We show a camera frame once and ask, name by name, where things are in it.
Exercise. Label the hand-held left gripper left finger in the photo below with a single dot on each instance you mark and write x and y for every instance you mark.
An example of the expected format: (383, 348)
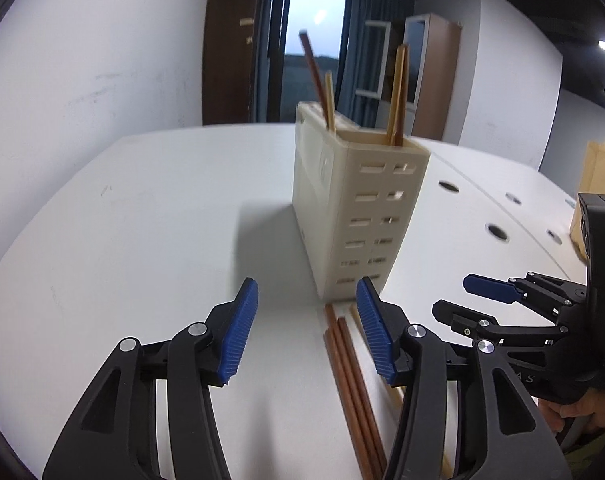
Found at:
(240, 335)

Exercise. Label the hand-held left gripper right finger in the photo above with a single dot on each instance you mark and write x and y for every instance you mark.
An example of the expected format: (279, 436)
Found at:
(375, 332)

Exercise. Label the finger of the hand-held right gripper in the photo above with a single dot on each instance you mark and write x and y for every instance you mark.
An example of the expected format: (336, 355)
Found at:
(455, 316)
(485, 286)

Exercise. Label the dark brown chopstick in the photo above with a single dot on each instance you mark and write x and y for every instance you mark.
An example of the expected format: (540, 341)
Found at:
(358, 392)
(345, 395)
(405, 85)
(312, 67)

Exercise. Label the cream slotted utensil holder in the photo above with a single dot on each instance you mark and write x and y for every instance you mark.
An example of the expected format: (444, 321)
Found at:
(352, 210)

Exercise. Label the person's right hand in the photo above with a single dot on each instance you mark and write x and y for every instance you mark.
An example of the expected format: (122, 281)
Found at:
(602, 407)

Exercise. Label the tan paper bag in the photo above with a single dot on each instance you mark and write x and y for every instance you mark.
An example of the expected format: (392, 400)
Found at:
(600, 170)

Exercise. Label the wooden cabinet with glass door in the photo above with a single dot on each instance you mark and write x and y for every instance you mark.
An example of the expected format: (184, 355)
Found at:
(440, 85)

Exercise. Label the white framed open window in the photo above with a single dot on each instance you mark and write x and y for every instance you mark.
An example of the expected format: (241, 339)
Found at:
(372, 60)

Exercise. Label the brown wooden door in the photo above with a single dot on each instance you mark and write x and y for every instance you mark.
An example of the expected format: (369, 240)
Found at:
(227, 60)

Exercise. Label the blue curtain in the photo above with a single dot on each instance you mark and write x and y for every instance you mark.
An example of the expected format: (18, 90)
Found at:
(362, 5)

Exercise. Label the dark framed glass window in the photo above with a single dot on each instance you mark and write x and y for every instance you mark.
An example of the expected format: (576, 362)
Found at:
(307, 10)

